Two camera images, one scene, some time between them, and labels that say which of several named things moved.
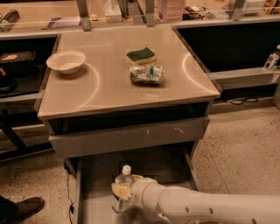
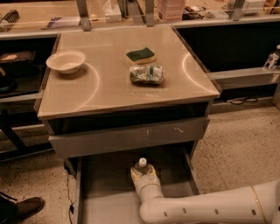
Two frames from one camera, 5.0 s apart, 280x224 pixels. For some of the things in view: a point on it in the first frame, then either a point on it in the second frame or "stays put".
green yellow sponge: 143,56 stays put
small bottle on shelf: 272,59 stays put
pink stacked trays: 171,10 stays put
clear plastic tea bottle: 118,204 → 142,167
